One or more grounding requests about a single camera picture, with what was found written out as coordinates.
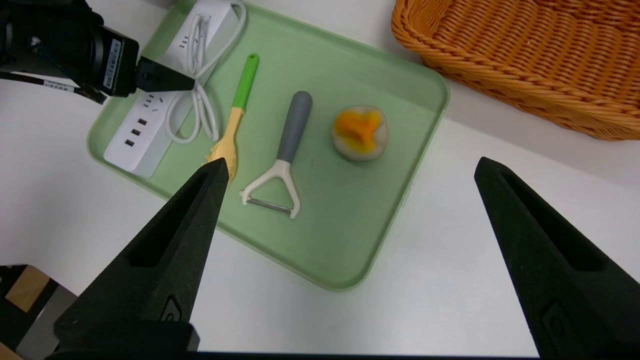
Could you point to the orange wicker basket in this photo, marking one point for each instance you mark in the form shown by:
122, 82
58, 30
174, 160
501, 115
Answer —
540, 55

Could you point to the round bun with orange topping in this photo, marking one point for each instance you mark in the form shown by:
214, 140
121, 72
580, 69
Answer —
359, 132

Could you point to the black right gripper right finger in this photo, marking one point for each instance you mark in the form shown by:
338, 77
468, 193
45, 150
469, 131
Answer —
560, 270

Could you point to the black metal frame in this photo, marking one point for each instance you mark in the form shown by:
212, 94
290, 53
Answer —
15, 325

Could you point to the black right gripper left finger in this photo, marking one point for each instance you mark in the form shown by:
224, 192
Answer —
160, 260

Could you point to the light green plastic tray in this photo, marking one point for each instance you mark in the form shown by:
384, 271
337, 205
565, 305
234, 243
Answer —
340, 225

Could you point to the white power strip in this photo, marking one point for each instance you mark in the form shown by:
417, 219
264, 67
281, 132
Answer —
145, 145

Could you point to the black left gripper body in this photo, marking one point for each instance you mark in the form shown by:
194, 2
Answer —
60, 50

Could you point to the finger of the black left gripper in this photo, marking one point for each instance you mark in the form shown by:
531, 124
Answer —
160, 79

